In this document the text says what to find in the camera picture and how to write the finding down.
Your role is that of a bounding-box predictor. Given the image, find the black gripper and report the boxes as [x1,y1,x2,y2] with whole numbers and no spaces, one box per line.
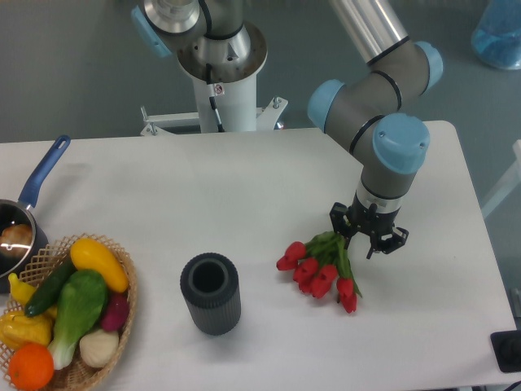
[329,193,409,259]

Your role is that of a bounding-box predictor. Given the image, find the red tulip bouquet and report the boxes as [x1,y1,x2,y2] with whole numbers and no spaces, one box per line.
[276,231,362,314]

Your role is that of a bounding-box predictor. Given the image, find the dark grey ribbed vase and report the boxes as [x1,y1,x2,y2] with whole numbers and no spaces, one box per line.
[180,253,242,336]

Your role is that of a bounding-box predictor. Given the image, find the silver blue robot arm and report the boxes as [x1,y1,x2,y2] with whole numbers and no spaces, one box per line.
[130,1,443,254]

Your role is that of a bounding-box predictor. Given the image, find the black device at edge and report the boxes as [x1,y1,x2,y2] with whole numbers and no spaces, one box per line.
[490,330,521,373]

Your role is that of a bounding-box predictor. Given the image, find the blue water bottle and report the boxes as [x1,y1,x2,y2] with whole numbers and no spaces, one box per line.
[471,0,520,70]

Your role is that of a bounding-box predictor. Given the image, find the yellow squash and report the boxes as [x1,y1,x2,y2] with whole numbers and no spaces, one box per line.
[70,238,129,293]

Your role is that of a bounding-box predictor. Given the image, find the green bok choy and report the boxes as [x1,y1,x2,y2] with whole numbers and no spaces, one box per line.
[48,270,108,371]

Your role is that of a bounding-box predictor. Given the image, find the white garlic bulb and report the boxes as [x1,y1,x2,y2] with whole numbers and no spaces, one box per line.
[79,328,119,368]

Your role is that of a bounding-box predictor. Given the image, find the woven wicker basket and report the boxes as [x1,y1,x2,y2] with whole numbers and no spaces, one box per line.
[15,234,138,390]

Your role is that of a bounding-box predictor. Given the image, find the green cucumber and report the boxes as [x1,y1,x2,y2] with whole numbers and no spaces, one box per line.
[24,259,77,318]

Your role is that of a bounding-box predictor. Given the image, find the yellow banana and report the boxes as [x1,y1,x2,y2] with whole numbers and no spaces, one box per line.
[8,273,58,320]

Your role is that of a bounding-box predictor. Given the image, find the brown bread roll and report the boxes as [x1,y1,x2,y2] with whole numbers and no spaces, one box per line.
[1,224,33,260]

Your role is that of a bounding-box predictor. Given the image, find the orange fruit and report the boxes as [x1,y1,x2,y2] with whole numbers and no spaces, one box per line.
[7,343,55,390]

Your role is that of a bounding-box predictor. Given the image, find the yellow bell pepper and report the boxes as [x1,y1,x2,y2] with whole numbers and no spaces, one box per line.
[1,310,54,350]

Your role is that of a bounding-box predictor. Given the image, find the white metal frame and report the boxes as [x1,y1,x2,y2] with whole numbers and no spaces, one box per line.
[481,139,520,219]

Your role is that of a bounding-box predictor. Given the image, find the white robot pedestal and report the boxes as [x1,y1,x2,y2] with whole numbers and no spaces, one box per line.
[140,74,288,136]

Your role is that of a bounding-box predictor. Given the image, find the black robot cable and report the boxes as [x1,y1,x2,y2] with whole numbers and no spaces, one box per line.
[205,63,225,133]

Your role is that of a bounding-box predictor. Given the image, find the blue handled saucepan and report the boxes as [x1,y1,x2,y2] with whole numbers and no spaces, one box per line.
[1,135,71,294]

